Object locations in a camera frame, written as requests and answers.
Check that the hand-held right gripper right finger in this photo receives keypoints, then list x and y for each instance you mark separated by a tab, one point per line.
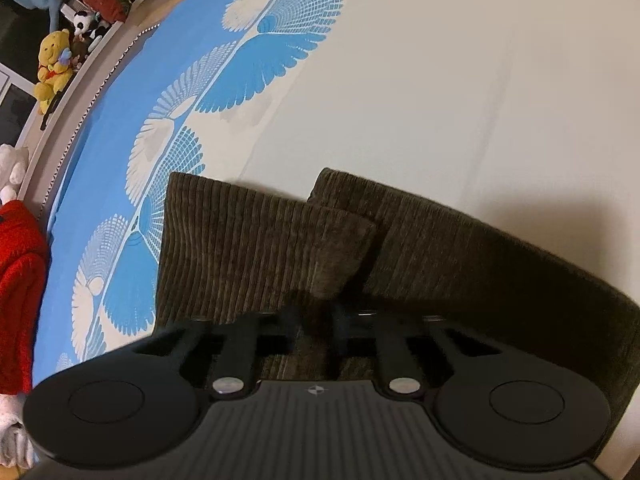
341	330

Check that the white folded blanket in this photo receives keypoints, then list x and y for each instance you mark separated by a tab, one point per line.
12	435

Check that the window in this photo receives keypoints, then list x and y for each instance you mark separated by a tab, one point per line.
15	105

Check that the yellow bear plush toy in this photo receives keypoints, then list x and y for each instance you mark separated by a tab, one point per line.
52	55

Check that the grey windowsill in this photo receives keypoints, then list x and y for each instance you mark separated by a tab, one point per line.
65	125

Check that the panda plush toy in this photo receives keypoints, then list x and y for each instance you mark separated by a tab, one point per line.
87	22

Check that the white plush toy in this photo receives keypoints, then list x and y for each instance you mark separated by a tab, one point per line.
12	170

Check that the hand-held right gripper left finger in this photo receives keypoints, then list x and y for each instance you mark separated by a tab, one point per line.
290	330

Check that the red folded blanket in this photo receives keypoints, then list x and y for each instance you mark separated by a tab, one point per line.
20	300

